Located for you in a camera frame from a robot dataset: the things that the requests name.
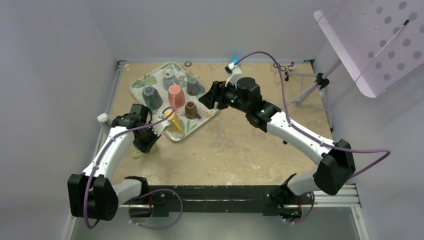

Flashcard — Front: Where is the blue grey textured mug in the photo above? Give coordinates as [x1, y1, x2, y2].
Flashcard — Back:
[186, 77, 205, 96]

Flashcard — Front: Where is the leaf pattern serving tray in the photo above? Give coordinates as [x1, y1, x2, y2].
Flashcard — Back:
[129, 61, 219, 142]

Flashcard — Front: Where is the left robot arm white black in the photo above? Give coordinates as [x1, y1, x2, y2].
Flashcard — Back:
[67, 104, 170, 221]

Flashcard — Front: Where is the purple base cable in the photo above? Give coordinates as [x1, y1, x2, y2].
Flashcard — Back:
[284, 198, 319, 226]
[128, 188, 184, 231]

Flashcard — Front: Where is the perforated translucent panel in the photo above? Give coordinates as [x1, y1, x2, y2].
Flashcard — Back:
[313, 0, 424, 98]

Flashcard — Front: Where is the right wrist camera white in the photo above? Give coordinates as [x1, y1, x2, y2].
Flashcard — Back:
[224, 63, 242, 87]

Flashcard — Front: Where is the dark grey mug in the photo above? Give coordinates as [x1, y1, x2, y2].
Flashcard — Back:
[142, 85, 163, 111]

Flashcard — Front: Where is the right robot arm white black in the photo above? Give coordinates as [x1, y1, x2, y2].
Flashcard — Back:
[199, 77, 356, 204]

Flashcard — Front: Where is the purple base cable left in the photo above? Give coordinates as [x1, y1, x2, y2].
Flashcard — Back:
[128, 188, 184, 231]

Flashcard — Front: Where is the light grey mug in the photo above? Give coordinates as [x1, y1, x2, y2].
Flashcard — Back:
[162, 68, 178, 91]

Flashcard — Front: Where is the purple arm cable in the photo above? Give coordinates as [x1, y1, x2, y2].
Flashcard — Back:
[82, 106, 176, 230]
[233, 50, 392, 180]

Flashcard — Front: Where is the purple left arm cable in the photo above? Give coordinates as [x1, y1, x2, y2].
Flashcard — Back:
[82, 106, 176, 230]

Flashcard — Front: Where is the yellow mug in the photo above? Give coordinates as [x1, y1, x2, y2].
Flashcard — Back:
[163, 108, 184, 134]

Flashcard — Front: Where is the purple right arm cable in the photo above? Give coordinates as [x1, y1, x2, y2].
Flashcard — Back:
[233, 50, 392, 180]

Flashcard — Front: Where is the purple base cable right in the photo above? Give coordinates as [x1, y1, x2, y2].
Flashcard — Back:
[284, 198, 319, 226]

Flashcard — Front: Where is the small red white figurine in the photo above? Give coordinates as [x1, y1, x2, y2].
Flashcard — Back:
[287, 61, 296, 72]

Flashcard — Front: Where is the brown small mug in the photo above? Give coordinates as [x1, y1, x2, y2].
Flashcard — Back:
[184, 101, 201, 120]

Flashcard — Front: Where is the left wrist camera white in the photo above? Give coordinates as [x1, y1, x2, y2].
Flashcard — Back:
[152, 113, 173, 137]

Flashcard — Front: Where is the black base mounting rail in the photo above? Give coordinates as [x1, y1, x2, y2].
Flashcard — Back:
[126, 185, 313, 218]

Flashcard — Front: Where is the pink mug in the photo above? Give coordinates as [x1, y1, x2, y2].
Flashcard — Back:
[168, 85, 186, 110]

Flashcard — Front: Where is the aluminium frame rail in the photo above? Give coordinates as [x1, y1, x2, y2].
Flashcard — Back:
[67, 63, 357, 229]

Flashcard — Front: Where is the white tripod stand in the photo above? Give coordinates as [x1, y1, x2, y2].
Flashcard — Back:
[284, 57, 342, 133]

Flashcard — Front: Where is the light green mug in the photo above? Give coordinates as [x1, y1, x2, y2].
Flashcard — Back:
[131, 143, 158, 160]

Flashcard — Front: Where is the black ring markers right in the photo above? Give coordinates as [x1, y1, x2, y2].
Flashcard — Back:
[273, 63, 287, 72]

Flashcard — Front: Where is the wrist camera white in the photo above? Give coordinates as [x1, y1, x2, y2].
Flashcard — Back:
[152, 113, 173, 137]
[224, 63, 242, 87]

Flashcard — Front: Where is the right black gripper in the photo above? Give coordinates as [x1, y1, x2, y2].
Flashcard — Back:
[198, 80, 250, 114]

